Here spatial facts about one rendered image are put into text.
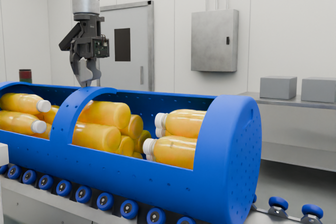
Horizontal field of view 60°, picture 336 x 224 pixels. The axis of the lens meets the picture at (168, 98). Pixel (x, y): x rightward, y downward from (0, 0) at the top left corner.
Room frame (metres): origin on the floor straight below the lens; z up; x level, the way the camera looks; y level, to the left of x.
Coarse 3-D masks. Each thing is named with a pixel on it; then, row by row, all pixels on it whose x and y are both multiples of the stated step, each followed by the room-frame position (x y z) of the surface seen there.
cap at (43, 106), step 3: (39, 102) 0.92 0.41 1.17; (42, 102) 0.92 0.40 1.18; (45, 102) 0.93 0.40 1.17; (48, 102) 0.94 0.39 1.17; (39, 105) 0.92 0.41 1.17; (42, 105) 0.92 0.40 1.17; (45, 105) 0.93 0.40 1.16; (48, 105) 0.94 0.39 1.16; (39, 108) 0.92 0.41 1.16; (42, 108) 0.92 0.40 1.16; (45, 108) 0.93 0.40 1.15; (48, 108) 0.94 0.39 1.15; (42, 111) 0.92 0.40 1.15; (45, 111) 0.93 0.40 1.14
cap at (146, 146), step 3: (147, 138) 0.67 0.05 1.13; (150, 138) 0.68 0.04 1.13; (144, 141) 0.67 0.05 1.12; (147, 141) 0.66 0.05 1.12; (150, 141) 0.66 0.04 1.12; (144, 144) 0.66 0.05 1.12; (147, 144) 0.66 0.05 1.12; (144, 147) 0.66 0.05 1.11; (147, 147) 0.65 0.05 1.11; (144, 150) 0.66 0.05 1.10; (147, 150) 0.66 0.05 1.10; (147, 153) 0.66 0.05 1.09
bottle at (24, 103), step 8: (8, 96) 0.99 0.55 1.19; (16, 96) 0.97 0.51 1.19; (24, 96) 0.95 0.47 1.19; (32, 96) 0.95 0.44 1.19; (0, 104) 1.00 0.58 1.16; (8, 104) 0.98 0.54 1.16; (16, 104) 0.95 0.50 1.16; (24, 104) 0.93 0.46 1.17; (32, 104) 0.93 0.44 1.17; (24, 112) 0.94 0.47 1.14; (32, 112) 0.94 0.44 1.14; (40, 112) 0.95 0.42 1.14
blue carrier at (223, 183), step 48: (0, 96) 1.02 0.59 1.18; (48, 96) 1.10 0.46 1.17; (96, 96) 0.96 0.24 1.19; (144, 96) 0.83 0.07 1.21; (192, 96) 0.73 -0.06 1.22; (240, 96) 0.61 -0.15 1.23; (48, 144) 0.73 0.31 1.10; (240, 144) 0.56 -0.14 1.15; (144, 192) 0.59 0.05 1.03; (192, 192) 0.52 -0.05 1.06; (240, 192) 0.57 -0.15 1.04
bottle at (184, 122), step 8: (176, 112) 0.67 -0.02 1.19; (184, 112) 0.66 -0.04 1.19; (192, 112) 0.65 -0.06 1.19; (200, 112) 0.65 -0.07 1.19; (168, 120) 0.67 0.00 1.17; (176, 120) 0.65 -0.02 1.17; (184, 120) 0.64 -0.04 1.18; (192, 120) 0.63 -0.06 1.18; (200, 120) 0.63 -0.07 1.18; (168, 128) 0.67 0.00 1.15; (176, 128) 0.65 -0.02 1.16; (184, 128) 0.64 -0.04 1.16; (192, 128) 0.63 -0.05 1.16; (192, 136) 0.63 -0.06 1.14
